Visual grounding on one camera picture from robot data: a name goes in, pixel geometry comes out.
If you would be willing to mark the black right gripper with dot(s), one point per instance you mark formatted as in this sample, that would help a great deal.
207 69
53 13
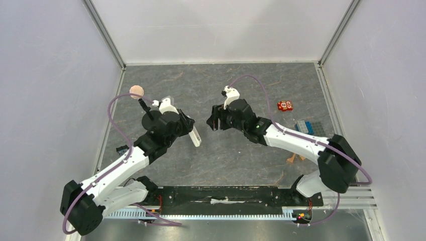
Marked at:
216 117

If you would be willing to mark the grey studded baseplate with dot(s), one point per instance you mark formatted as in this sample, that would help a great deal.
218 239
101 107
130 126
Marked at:
315 129

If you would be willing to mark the white remote control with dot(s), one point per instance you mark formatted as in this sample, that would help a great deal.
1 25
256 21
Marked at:
195 137

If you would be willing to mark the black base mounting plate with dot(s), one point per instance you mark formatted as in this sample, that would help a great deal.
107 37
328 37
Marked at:
227 200

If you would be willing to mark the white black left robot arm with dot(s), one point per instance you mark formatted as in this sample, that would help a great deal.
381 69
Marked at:
85 204

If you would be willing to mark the wooden toy piece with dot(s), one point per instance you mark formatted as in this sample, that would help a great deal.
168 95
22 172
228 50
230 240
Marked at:
295 157

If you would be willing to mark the blue grey toy brick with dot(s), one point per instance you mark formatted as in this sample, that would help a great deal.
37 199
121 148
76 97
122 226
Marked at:
304 127

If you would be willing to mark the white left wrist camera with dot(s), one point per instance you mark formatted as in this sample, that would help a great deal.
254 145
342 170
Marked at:
165 105

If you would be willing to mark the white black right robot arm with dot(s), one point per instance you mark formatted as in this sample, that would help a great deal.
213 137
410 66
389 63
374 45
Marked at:
336 161

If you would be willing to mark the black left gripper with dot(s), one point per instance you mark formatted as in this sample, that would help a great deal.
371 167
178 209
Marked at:
188 123

